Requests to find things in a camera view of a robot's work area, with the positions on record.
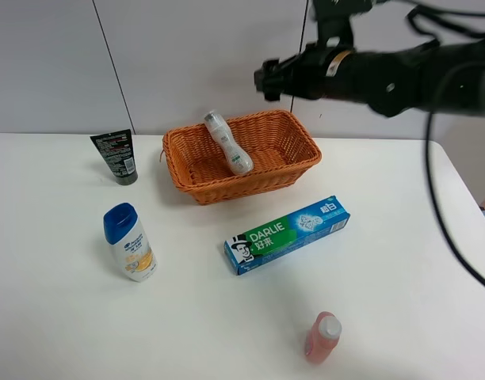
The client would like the pink bottle white cap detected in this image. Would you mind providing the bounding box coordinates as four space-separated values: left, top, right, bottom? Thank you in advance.
304 311 342 364

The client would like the orange woven basket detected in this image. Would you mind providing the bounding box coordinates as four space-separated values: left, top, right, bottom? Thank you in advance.
162 109 322 205

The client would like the clear white spray bottle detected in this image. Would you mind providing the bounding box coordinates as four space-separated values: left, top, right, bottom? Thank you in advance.
204 111 254 175

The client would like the Darlie toothpaste box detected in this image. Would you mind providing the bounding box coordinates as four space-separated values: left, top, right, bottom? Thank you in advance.
223 196 350 276

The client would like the black cable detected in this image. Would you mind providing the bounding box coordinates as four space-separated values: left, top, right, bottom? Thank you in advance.
405 0 485 296

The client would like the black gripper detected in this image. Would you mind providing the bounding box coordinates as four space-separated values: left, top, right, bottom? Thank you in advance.
254 50 326 101

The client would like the black tube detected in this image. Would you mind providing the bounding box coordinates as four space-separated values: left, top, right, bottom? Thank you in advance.
90 129 138 185

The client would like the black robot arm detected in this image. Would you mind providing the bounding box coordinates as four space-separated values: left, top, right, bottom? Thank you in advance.
254 1 485 117

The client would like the white blue shampoo bottle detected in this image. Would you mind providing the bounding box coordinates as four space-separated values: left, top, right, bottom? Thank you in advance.
103 203 157 282

